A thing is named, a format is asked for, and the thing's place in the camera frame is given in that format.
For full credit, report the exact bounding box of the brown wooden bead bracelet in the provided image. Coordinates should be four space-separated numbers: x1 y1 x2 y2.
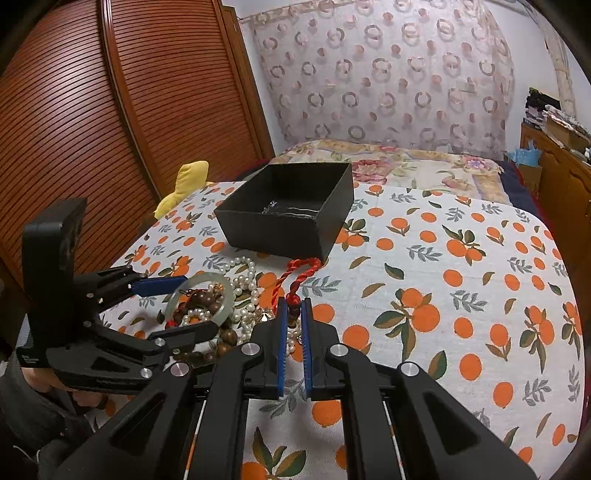
182 323 242 366

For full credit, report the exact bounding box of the orange fruit print cloth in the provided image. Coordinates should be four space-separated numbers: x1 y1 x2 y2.
88 180 585 480

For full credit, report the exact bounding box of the small cardboard box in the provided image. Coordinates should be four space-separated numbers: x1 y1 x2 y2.
519 164 544 195

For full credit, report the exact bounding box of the navy blue bedding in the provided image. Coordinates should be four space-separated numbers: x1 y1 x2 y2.
500 159 546 219

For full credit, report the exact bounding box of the black jewelry box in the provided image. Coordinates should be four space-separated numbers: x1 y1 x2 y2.
213 161 355 261

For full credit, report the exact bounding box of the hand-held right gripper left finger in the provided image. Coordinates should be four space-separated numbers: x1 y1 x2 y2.
52 298 289 480

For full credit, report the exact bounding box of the floral bed sheet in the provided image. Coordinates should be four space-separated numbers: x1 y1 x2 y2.
270 138 507 205

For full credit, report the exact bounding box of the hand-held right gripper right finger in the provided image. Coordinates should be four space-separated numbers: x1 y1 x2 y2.
300 298 539 480

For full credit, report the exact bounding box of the person's left hand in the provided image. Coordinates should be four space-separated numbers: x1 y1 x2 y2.
22 368 109 411

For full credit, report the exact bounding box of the wooden side cabinet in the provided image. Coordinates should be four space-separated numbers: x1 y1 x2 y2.
519 122 591 280

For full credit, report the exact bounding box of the sheer circle pattern curtain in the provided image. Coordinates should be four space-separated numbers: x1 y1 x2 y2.
238 0 516 162

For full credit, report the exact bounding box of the silver chain necklace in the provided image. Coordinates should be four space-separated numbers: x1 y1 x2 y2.
261 198 320 219

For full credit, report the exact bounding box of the pale green jade bangle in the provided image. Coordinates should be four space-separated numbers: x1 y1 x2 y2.
166 273 235 325

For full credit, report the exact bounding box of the blue bag in cardboard box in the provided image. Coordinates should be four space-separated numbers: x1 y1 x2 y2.
505 141 542 169

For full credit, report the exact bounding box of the cardboard box with cloth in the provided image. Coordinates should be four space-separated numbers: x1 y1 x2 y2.
545 106 591 152

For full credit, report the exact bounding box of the red cord pendant necklace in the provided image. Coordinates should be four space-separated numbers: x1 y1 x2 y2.
276 257 322 309

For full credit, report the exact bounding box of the white pearl necklace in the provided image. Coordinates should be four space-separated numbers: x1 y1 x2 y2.
217 256 304 358

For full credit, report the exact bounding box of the small pearl bracelet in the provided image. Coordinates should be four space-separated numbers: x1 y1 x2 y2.
178 307 221 326

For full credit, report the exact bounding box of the yellow plush toy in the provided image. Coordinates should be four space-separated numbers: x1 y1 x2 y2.
153 161 216 220

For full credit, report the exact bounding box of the person's left forearm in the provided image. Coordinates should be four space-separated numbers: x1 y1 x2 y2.
0 351 100 480

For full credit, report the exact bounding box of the stack of folded clothes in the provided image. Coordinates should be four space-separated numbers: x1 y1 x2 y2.
524 87 562 125

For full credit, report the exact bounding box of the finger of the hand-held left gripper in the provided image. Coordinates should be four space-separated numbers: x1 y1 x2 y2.
93 318 221 371
74 269 188 315

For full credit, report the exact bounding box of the beige tied window curtain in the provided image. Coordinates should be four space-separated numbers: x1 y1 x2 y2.
542 28 576 115

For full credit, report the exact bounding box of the wooden slatted wardrobe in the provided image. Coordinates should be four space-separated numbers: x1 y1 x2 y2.
0 0 278 301

